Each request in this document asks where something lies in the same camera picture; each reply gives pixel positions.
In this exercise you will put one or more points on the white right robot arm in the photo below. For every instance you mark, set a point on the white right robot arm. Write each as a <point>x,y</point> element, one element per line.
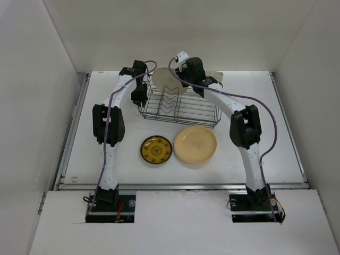
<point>245,127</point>

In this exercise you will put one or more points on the brown yellow patterned plate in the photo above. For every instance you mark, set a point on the brown yellow patterned plate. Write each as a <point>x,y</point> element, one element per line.
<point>156,149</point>

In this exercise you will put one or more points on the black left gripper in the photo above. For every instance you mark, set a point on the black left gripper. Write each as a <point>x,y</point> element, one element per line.
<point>138,100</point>

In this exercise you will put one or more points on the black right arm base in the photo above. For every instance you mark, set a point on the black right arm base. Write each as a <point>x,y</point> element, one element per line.
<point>244,210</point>

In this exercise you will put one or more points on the black wire dish rack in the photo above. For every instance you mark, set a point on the black wire dish rack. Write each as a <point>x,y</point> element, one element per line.
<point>169,106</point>

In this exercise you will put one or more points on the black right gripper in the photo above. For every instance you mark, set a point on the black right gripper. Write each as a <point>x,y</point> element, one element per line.
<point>181,74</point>

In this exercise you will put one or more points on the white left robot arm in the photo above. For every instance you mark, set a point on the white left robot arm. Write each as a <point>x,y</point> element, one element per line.
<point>109,127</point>

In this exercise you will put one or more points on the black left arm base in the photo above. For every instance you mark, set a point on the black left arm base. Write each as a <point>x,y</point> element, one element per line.
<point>122,210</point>

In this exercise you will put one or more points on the white cutlery holder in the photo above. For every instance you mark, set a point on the white cutlery holder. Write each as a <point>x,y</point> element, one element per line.
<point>215,74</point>

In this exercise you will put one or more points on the cream plate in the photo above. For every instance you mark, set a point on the cream plate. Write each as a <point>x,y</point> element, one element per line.
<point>164,81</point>

